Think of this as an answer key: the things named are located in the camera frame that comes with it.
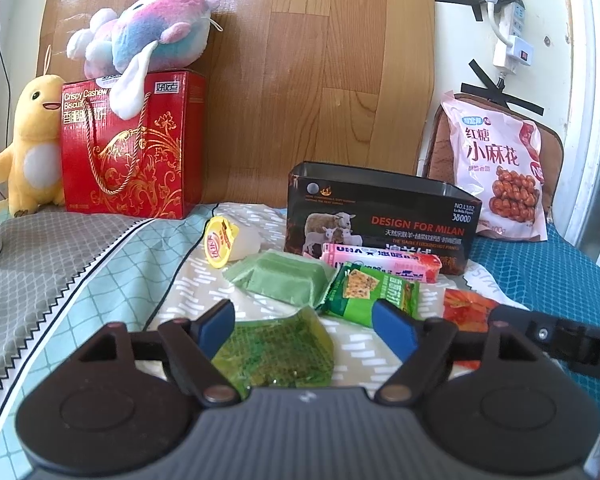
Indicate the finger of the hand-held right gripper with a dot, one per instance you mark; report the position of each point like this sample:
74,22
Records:
530,327

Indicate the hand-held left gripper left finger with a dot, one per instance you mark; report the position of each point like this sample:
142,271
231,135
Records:
217,327

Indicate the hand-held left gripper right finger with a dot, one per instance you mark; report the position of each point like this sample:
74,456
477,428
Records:
392,325

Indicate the green cracker packet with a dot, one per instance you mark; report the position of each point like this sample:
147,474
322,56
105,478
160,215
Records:
365,292

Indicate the clear green snack packet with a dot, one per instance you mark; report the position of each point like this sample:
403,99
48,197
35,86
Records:
275,355

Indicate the orange-red snack packet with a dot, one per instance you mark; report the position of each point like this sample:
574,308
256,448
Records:
467,307

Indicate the pink long snack packet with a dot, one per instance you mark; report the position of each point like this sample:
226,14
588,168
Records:
380,260

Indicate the pale green cake packet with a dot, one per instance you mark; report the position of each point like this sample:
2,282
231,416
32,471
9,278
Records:
280,277

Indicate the yellow-lid jelly cup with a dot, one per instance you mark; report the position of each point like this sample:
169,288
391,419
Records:
220,240

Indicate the black sheep-print tin box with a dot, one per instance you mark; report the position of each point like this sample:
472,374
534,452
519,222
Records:
380,200

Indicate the blue patterned sheet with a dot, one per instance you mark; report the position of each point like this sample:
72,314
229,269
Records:
555,270

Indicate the teal diamond-pattern sheet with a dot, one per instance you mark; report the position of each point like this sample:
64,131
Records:
145,260

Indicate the brown cushion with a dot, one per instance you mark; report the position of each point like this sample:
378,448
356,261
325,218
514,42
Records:
551,160

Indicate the pink snack bag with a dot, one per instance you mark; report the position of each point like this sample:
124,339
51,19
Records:
495,160

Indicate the red gift box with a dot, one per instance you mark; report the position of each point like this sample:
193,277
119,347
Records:
145,160

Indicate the grey zigzag blanket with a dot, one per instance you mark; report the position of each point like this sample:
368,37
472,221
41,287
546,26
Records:
30,285

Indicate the yellow duck plush toy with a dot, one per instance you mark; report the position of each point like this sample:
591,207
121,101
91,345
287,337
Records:
30,125

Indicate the wood-pattern board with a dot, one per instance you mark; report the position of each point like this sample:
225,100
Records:
305,60

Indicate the white power strip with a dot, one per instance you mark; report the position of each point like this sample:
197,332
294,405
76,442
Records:
513,20

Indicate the pink and blue plush toy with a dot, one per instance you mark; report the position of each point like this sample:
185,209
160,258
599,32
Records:
155,25

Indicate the white window frame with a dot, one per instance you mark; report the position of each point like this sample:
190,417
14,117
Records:
595,110

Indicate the white adapter with red switch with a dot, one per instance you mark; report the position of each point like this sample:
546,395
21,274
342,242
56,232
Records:
515,52

